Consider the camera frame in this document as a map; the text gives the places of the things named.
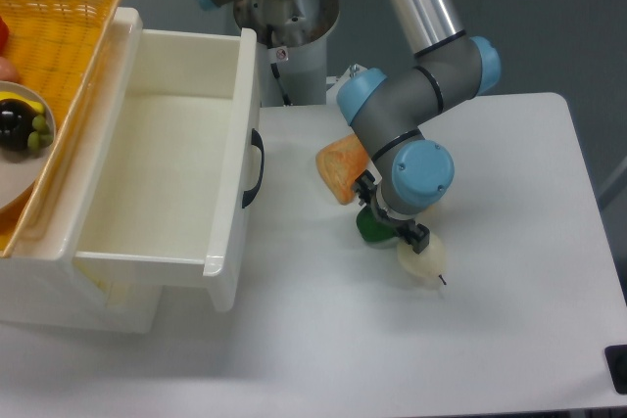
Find orange triangular bread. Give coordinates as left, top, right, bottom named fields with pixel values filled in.
left=315, top=134, right=369, bottom=205

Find dark purple mangosteen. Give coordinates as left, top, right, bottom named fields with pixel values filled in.
left=0, top=98, right=38, bottom=152

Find white plate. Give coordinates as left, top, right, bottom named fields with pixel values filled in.
left=1, top=81, right=57, bottom=211

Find green grapes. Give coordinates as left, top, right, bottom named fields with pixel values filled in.
left=26, top=115, right=53, bottom=152

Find white pear with stem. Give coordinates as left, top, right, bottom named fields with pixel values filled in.
left=396, top=235, right=447, bottom=286

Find white plastic drawer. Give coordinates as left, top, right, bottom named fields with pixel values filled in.
left=75, top=29, right=264, bottom=311

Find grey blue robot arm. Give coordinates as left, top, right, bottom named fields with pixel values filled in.
left=198, top=0, right=501, bottom=253

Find black drawer handle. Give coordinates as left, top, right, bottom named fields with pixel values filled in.
left=241, top=127, right=265, bottom=209

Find black cable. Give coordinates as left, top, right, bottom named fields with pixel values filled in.
left=266, top=25, right=294, bottom=107

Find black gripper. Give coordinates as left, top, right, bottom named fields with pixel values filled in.
left=352, top=169, right=430, bottom=255

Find red tomato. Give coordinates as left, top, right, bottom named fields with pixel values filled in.
left=0, top=18, right=10, bottom=53

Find black corner object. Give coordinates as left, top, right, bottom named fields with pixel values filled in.
left=604, top=345, right=627, bottom=395

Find yellow fruit slice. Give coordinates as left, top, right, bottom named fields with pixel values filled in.
left=0, top=91, right=46, bottom=115

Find yellow woven basket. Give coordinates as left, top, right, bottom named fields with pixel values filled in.
left=1, top=0, right=121, bottom=258

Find green bell pepper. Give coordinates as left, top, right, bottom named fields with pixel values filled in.
left=356, top=207, right=396, bottom=244

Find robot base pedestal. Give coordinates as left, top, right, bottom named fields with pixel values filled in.
left=233, top=0, right=339, bottom=107

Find white drawer cabinet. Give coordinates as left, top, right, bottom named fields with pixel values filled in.
left=1, top=8, right=162, bottom=333

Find white metal bracket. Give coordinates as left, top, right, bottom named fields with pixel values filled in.
left=326, top=64, right=366, bottom=106

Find pink peach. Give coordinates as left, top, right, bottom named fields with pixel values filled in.
left=0, top=57, right=21, bottom=83

